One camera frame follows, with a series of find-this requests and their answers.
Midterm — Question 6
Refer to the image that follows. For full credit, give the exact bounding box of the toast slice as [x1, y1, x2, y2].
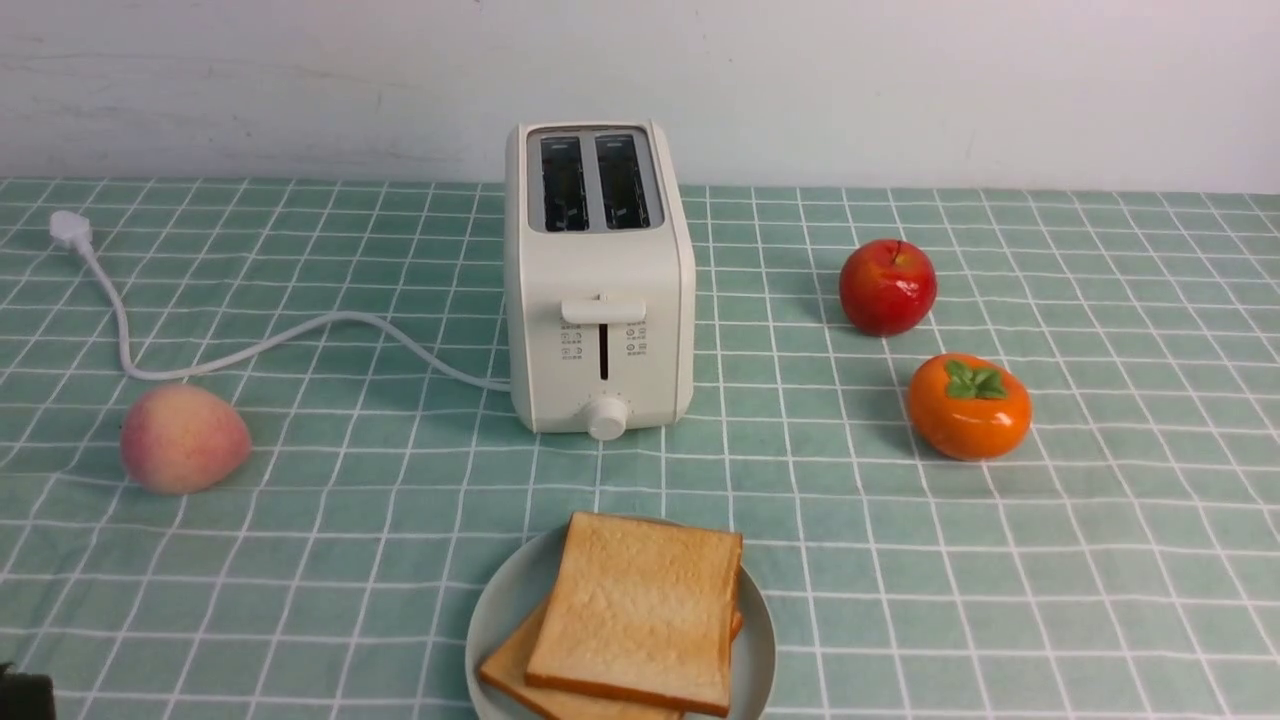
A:
[480, 591, 742, 719]
[525, 511, 744, 717]

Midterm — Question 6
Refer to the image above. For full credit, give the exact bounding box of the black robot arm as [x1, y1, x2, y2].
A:
[0, 662, 58, 720]

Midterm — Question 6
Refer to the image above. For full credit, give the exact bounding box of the white two-slot toaster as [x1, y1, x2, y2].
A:
[502, 120, 698, 441]

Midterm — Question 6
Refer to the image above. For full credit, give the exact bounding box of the red apple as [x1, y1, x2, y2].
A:
[838, 238, 938, 337]

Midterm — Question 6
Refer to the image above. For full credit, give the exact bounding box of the orange persimmon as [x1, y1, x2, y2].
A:
[906, 354, 1033, 461]

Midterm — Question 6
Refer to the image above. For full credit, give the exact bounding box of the green checkered tablecloth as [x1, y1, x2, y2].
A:
[1, 178, 1279, 719]

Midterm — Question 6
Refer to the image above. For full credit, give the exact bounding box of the pink peach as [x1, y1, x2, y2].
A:
[119, 383, 252, 496]

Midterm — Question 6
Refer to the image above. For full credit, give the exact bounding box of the white toaster power cable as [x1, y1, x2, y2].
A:
[49, 210, 512, 393]

